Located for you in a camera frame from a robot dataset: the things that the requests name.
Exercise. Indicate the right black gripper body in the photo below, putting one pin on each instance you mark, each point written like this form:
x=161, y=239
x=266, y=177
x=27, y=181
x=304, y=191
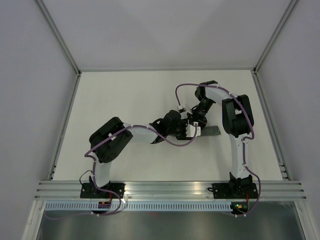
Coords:
x=198, y=115

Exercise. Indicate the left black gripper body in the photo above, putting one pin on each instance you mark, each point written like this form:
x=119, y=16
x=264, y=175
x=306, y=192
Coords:
x=179, y=131

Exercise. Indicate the grey cloth napkin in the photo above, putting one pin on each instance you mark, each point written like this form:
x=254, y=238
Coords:
x=210, y=131

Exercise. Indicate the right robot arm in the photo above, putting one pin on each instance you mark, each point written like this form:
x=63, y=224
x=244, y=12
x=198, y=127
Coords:
x=237, y=122

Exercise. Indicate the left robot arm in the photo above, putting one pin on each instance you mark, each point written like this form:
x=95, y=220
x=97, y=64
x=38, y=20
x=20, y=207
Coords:
x=109, y=140

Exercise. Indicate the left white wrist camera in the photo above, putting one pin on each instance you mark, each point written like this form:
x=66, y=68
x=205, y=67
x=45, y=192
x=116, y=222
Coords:
x=193, y=130

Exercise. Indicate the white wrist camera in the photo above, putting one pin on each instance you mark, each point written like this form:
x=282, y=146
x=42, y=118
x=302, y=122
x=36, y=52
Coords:
x=193, y=130
x=184, y=110

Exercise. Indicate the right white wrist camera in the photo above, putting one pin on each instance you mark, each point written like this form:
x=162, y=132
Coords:
x=184, y=110

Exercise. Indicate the aluminium front rail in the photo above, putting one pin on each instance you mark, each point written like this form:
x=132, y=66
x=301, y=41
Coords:
x=169, y=191

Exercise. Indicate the white slotted cable duct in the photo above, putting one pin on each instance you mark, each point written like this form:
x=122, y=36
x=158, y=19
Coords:
x=155, y=206

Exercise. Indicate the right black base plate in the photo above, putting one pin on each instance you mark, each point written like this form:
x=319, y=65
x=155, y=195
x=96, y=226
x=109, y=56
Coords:
x=226, y=191

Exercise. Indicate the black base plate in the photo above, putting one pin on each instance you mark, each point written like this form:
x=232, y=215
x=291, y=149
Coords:
x=226, y=191
x=88, y=191

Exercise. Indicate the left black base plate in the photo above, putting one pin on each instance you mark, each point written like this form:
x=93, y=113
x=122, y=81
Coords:
x=88, y=191

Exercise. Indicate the right aluminium frame post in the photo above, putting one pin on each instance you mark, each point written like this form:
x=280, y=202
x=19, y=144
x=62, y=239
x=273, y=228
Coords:
x=275, y=34

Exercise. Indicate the aluminium frame post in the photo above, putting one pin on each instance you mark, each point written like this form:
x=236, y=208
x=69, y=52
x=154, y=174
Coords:
x=40, y=4
x=275, y=34

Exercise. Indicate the left aluminium frame post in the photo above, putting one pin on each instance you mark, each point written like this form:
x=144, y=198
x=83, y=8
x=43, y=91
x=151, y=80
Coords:
x=40, y=4

